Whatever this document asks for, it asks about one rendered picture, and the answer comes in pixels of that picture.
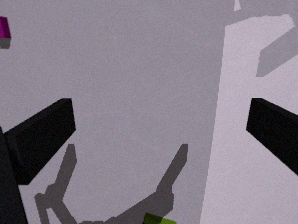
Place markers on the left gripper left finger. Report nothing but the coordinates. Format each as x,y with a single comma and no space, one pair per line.
26,149

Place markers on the magenta block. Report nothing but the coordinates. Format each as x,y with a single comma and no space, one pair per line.
4,28

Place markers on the lime green rod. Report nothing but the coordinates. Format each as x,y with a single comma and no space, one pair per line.
153,219

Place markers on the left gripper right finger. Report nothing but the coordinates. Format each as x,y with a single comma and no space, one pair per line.
277,129

